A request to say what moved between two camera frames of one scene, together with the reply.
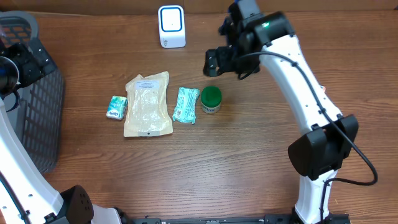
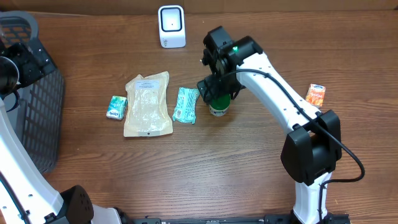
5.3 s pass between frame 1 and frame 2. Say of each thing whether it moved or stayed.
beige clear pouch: stayed
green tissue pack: stayed
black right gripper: moved
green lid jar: moved
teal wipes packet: stayed
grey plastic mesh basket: stayed
